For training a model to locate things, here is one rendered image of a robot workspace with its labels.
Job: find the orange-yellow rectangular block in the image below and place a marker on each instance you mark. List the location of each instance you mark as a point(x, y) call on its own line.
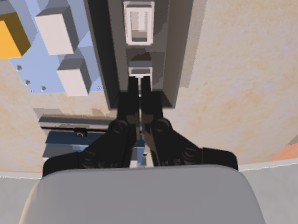
point(13, 39)

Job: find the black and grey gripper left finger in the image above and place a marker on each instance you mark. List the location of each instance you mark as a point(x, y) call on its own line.
point(109, 150)

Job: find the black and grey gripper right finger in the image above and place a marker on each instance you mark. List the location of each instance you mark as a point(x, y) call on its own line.
point(168, 147)

